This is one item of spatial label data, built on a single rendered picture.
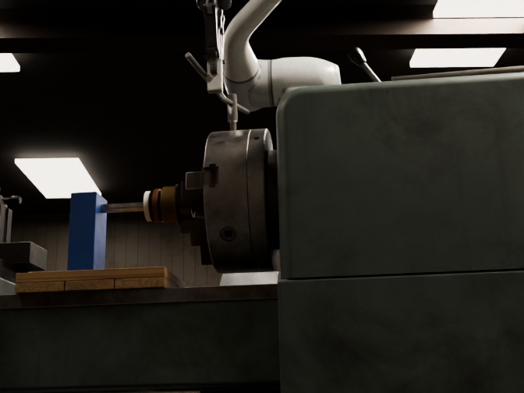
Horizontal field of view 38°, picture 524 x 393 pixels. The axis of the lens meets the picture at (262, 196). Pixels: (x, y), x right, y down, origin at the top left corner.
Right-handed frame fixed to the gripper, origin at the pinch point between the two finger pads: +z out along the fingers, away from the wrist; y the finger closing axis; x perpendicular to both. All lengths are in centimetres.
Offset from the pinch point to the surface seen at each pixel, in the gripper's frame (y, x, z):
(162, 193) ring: -15.0, -14.4, 20.0
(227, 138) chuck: -7.4, 1.3, 11.0
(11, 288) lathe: -20, -50, 38
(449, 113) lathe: 3.2, 45.8, 12.9
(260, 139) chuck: -6.4, 8.3, 12.2
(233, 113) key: -14.5, 1.7, 2.5
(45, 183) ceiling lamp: -583, -274, -170
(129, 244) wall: -741, -229, -137
